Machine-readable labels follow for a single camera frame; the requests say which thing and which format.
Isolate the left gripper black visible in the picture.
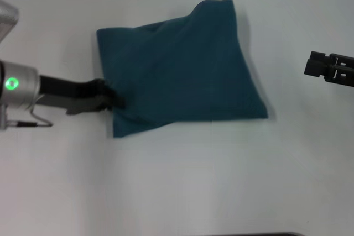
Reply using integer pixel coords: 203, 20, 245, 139
35, 75, 128, 116

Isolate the teal t-shirt with FREE print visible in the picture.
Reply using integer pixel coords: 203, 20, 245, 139
96, 0, 268, 139

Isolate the left arm dark cable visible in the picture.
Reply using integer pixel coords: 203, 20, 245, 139
0, 104, 54, 130

